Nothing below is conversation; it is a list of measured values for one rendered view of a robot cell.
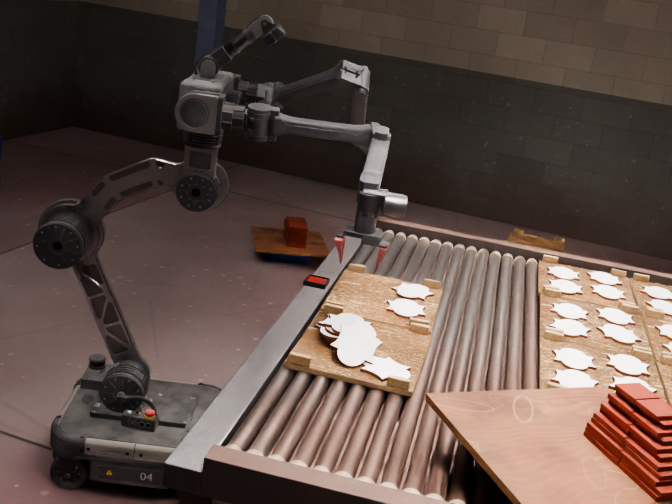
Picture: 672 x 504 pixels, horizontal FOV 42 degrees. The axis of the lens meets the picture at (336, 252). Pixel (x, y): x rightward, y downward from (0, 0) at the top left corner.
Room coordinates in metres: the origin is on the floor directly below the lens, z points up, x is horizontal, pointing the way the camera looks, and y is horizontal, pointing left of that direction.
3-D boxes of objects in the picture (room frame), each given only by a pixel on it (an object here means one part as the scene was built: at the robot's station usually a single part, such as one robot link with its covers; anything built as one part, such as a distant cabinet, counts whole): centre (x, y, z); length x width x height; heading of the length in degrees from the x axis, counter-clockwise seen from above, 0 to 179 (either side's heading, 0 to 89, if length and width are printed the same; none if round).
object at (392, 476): (2.52, -0.34, 0.90); 1.95 x 0.05 x 0.05; 170
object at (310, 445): (2.56, -0.15, 0.90); 1.95 x 0.05 x 0.05; 170
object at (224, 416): (2.60, 0.07, 0.89); 2.08 x 0.09 x 0.06; 170
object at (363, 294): (2.68, -0.18, 0.93); 0.41 x 0.35 x 0.02; 171
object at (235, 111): (2.71, 0.39, 1.45); 0.09 x 0.08 x 0.12; 3
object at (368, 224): (2.21, -0.07, 1.31); 0.10 x 0.07 x 0.07; 82
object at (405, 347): (2.26, -0.11, 0.93); 0.41 x 0.35 x 0.02; 169
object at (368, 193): (2.21, -0.07, 1.37); 0.07 x 0.06 x 0.07; 93
